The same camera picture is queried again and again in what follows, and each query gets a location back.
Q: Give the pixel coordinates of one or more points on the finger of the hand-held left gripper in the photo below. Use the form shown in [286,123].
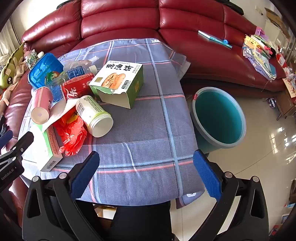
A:
[5,138]
[24,141]

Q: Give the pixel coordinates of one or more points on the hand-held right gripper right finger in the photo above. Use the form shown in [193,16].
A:
[207,173]

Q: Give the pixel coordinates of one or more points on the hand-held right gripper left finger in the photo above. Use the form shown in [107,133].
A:
[84,176]

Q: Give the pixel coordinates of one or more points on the white and green tissue box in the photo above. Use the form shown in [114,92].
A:
[44,150]

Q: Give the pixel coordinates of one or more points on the red plastic bag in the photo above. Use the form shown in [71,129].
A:
[71,136]

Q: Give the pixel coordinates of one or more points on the pink paper cup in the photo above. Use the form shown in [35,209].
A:
[42,102]

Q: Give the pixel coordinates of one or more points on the white paper towel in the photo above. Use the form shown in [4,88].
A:
[60,111]

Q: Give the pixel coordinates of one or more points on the teal plastic bin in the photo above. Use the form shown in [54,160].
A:
[215,115]

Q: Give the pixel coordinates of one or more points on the white jar with green label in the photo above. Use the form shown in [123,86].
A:
[92,113]

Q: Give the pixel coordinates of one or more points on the clear packet with green label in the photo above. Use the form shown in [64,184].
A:
[54,77]

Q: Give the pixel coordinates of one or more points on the red snack packet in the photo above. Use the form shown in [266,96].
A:
[76,88]

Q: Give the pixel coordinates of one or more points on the clear bottle with blue label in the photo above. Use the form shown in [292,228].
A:
[75,72]

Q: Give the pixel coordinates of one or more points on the clear plastic bag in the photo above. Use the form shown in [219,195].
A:
[79,63]

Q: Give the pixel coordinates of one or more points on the green cardboard food box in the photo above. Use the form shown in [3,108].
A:
[115,78]

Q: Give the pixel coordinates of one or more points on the pink plush toy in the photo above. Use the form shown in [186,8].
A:
[5,97]

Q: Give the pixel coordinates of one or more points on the person's dark trousers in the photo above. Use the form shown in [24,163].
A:
[141,222]

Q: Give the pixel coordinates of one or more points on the grey plaid cloth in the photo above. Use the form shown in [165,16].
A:
[143,129]

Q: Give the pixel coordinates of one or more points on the speckled snack packet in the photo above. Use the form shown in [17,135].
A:
[32,59]

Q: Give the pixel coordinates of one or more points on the small blue and white ball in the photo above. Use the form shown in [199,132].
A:
[271,102]

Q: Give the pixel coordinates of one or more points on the wooden side table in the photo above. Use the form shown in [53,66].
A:
[285,102]

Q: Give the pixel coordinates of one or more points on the pile of colourful papers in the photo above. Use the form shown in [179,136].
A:
[259,55]

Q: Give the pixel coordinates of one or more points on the thin white and teal book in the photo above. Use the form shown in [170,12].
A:
[212,38]

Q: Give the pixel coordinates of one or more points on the red leather sofa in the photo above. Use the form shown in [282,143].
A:
[120,27]

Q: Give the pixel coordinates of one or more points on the cardboard boxes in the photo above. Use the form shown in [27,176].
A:
[274,17]

